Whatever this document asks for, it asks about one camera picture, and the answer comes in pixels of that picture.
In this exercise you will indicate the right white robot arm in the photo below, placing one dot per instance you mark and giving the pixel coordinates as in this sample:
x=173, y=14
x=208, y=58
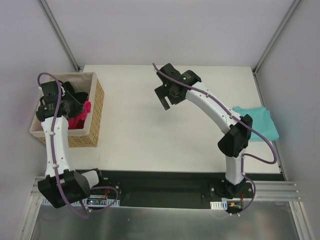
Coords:
x=235, y=135

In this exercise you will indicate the wicker laundry basket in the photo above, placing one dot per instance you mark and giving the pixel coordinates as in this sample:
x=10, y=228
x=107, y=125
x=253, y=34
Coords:
x=81, y=81

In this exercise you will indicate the left white cable duct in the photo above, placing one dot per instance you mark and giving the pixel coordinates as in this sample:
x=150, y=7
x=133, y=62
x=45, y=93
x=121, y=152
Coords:
x=94, y=202

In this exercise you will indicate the aluminium post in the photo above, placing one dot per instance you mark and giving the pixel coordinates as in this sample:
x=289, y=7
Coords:
x=58, y=33
x=289, y=14

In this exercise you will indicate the right rear aluminium post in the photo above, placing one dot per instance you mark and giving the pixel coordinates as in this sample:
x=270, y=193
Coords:
x=289, y=14

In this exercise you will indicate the left rear aluminium post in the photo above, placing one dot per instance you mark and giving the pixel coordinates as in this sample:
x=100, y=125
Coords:
x=58, y=33

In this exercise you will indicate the black t shirt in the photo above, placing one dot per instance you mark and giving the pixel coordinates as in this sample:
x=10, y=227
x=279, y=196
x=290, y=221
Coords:
x=80, y=96

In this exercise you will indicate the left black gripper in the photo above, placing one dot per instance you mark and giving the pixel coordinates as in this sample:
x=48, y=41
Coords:
x=73, y=103

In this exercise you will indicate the right white cable duct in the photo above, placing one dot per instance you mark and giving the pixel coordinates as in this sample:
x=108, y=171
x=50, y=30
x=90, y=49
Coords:
x=219, y=205

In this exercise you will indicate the folded teal t shirt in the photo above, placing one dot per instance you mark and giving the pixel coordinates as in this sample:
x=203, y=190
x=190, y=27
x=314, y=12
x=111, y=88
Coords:
x=262, y=121

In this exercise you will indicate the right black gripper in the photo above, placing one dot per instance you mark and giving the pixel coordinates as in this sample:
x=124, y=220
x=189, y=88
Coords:
x=164, y=94

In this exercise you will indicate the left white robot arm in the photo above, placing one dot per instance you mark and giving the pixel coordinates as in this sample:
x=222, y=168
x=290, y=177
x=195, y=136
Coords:
x=62, y=183

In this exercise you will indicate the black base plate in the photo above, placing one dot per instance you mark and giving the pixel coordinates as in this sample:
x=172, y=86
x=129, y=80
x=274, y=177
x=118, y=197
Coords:
x=160, y=189

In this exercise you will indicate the white cable duct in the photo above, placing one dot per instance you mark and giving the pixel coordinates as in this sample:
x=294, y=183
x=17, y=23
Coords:
x=94, y=202
x=219, y=205

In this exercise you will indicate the aluminium rail frame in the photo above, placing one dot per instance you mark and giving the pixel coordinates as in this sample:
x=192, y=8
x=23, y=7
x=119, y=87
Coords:
x=274, y=210

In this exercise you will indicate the pink t shirt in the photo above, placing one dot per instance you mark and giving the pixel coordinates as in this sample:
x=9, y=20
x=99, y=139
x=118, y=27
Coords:
x=79, y=121

